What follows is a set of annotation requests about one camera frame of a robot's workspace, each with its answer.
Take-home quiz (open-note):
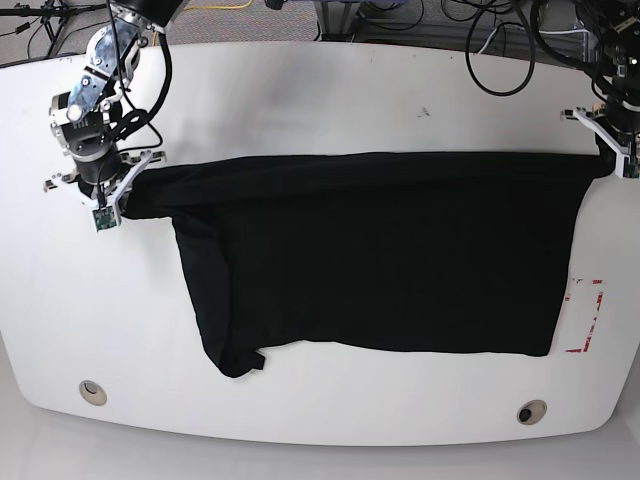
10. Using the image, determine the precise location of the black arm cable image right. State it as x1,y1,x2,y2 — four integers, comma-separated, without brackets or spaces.
462,1,596,98

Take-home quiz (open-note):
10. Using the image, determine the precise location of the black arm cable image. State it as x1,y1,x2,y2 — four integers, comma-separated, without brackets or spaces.
462,1,596,98
106,1,182,151

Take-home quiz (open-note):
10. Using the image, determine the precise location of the table cable grommet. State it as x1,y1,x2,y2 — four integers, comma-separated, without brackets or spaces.
79,380,108,407
517,399,547,426

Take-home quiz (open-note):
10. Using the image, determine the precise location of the black tripod stand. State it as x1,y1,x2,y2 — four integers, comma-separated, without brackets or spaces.
1,1,106,60

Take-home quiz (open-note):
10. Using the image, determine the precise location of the wrist camera board image left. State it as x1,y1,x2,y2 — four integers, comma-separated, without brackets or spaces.
92,205,121,232

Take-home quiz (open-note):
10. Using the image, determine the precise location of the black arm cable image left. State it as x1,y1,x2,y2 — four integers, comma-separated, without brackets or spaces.
106,1,182,151

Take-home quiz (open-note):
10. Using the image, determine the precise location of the left table cable grommet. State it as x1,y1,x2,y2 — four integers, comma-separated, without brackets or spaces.
79,380,108,407

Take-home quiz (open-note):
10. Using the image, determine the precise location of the aluminium frame rack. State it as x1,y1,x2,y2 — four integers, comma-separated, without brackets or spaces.
311,1,576,52

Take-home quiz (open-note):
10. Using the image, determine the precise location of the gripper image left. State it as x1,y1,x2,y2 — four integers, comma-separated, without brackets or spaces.
43,150,166,220

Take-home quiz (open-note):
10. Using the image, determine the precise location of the black printed T-shirt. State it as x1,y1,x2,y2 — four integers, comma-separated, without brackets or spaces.
125,152,613,378

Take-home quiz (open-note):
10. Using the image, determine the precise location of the robot arm image left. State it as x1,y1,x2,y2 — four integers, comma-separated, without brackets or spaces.
44,1,186,231

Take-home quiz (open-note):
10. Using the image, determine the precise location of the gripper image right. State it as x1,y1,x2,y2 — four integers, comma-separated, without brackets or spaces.
560,108,639,175

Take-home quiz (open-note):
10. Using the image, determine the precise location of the wrist camera board image right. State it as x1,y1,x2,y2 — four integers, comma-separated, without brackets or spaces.
622,155,640,179

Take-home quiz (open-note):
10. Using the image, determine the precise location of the wrist camera board image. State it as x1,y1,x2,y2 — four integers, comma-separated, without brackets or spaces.
92,205,121,232
622,155,640,179

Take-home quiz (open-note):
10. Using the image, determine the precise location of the right table cable grommet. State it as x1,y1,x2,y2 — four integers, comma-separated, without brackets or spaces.
517,399,547,426

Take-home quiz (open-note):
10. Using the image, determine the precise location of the red tape marking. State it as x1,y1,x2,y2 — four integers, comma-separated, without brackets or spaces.
559,278,605,353

